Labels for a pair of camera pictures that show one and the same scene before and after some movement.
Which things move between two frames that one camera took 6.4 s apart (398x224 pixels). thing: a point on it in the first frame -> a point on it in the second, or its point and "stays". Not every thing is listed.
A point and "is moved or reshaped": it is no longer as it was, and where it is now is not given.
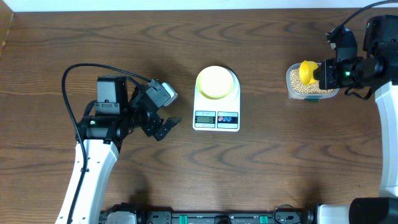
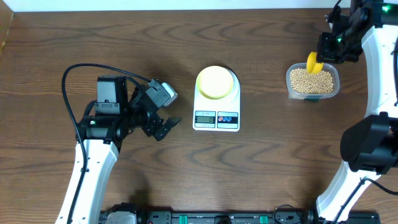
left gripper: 154,122 stays
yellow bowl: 214,82 stays
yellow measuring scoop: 306,72 is moved or reshaped
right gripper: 326,79 -> 324,54
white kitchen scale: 221,114 stays
